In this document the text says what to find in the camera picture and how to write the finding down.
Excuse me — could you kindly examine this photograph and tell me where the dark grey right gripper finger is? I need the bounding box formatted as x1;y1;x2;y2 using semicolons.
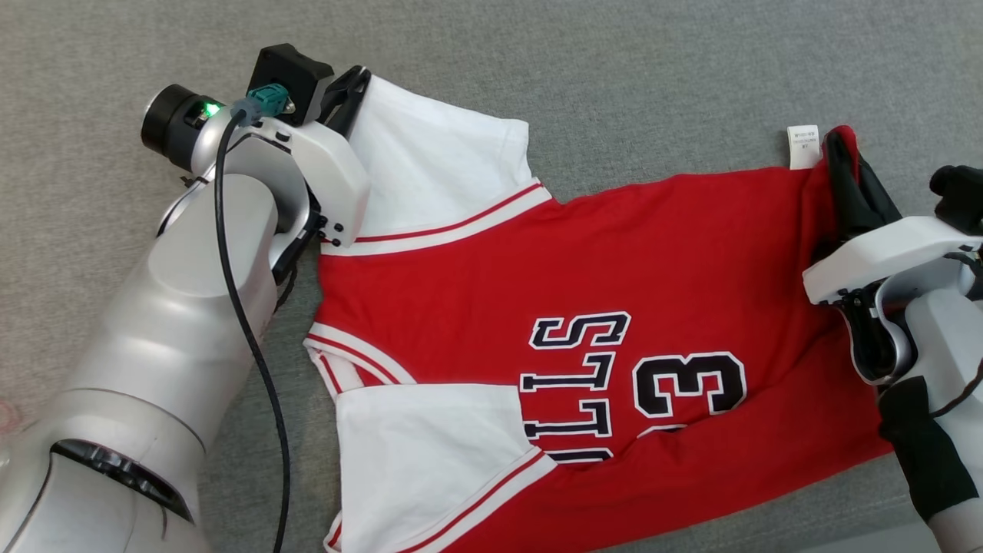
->
823;138;866;245
858;156;904;232

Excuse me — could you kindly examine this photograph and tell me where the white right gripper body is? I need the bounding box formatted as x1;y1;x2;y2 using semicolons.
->
803;217;983;306

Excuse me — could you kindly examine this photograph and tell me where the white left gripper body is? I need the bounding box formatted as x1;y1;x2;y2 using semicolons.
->
253;121;372;249

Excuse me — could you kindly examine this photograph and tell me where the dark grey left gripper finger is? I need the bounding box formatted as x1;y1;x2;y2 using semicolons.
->
338;73;373;141
321;66;372;124

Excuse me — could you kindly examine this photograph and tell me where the red white basketball jersey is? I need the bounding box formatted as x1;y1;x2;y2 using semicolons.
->
303;73;898;553

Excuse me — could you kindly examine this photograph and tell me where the grey fabric sofa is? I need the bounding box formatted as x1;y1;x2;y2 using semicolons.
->
0;0;983;553

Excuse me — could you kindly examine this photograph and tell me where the left black cable teal connector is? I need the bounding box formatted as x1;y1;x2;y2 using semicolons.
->
213;83;294;553

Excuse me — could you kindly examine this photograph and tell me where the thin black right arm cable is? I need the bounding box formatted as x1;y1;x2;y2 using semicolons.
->
929;250;983;419

